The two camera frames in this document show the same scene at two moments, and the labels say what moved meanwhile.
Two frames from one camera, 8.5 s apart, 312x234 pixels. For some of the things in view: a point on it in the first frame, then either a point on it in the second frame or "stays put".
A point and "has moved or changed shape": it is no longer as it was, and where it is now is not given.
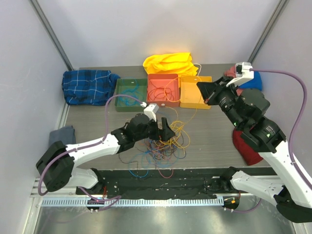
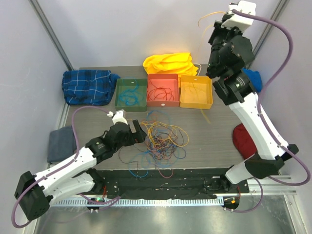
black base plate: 150,184 stays put
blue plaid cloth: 87,87 stays put
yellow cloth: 179,63 stays put
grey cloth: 67,134 stays put
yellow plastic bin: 190,95 stays put
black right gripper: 208,89 -> 218,29
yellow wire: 180,128 has moved or changed shape
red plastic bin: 163,89 stays put
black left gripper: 163,134 -> 139,137
